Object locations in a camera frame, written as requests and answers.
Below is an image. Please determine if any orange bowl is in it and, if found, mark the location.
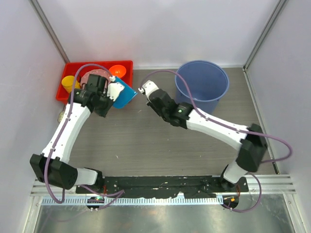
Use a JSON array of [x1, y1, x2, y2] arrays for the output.
[[109, 65, 127, 79]]

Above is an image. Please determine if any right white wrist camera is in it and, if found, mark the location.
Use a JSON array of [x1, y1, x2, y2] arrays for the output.
[[138, 80, 159, 97]]

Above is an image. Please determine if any blue dustpan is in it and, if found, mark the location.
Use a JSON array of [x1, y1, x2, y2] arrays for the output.
[[113, 77, 137, 109]]

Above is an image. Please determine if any white slotted cable duct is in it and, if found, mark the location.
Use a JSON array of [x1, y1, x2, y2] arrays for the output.
[[41, 194, 224, 206]]

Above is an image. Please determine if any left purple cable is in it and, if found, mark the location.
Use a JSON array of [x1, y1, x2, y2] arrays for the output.
[[45, 63, 125, 210]]

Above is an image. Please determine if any red plastic tray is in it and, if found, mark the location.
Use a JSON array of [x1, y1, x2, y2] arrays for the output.
[[55, 60, 133, 105]]

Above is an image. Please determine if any left aluminium corner post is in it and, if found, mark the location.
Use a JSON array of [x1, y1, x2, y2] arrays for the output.
[[29, 0, 70, 63]]

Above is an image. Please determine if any aluminium corner post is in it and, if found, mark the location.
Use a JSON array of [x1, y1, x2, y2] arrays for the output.
[[243, 0, 290, 71], [29, 0, 70, 63]]

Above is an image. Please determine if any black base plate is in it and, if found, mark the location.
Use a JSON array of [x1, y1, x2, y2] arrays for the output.
[[88, 175, 249, 199]]

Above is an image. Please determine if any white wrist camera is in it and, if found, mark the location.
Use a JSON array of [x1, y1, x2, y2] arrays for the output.
[[107, 82, 124, 101], [138, 80, 159, 97]]

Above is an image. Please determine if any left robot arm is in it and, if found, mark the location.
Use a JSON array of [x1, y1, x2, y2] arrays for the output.
[[30, 74, 124, 194]]

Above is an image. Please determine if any aluminium front rail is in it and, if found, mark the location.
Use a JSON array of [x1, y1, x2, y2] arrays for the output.
[[30, 175, 296, 197]]

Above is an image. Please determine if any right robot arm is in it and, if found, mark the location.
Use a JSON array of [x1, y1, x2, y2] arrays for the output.
[[146, 88, 267, 192]]

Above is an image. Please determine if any pink polka dot plate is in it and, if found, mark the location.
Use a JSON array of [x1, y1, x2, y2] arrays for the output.
[[80, 69, 110, 86]]

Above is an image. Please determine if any right aluminium corner post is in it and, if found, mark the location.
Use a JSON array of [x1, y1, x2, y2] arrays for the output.
[[243, 0, 290, 71]]

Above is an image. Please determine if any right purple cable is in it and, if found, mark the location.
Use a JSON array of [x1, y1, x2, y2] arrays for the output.
[[139, 70, 293, 212]]

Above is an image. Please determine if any yellow mug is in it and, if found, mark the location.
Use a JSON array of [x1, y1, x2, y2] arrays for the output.
[[61, 75, 80, 93]]

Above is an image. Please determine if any blue plastic bucket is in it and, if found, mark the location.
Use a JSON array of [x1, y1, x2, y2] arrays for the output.
[[177, 60, 229, 114]]

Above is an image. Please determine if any purple cable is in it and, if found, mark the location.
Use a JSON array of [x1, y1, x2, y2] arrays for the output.
[[139, 70, 293, 212], [45, 63, 125, 210]]

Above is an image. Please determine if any small floral bowl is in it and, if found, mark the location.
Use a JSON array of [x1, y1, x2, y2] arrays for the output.
[[57, 111, 65, 123]]

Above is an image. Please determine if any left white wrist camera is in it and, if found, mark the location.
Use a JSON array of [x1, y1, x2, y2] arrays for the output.
[[107, 82, 124, 101]]

